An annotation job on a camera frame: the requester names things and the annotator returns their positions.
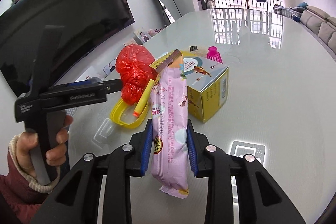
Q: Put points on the grey sectional sofa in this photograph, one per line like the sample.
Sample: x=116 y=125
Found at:
x=321 y=24

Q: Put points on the pink plastic mesh cage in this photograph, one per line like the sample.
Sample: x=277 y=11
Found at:
x=213 y=54

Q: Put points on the pink snack wrapper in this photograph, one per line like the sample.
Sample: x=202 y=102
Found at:
x=168 y=98

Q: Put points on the yellow medicine box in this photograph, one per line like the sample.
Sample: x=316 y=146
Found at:
x=207 y=82

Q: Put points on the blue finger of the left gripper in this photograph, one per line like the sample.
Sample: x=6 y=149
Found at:
x=88 y=82
x=111 y=86

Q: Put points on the pink plush toy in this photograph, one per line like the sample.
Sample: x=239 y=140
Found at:
x=153 y=32

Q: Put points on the baby photo canvas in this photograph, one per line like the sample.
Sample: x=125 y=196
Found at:
x=130 y=42

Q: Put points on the small portrait photo dark suit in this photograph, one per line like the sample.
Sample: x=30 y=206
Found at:
x=110 y=67

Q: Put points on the yellow plastic lid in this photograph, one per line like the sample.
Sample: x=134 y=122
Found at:
x=122 y=115

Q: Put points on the red plastic bag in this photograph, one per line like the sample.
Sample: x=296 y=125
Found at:
x=133 y=65

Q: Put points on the beige fluffy pouch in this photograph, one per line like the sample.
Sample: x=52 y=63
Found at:
x=199 y=49

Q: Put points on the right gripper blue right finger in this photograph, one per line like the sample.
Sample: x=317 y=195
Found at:
x=191 y=148

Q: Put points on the child photo frame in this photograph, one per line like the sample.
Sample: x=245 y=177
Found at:
x=142 y=35

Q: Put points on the yellow foam dart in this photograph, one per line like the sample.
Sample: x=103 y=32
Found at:
x=144 y=99

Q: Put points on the person left hand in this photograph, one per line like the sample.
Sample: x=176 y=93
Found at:
x=54 y=157

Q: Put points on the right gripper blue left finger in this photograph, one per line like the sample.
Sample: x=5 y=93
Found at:
x=147 y=140

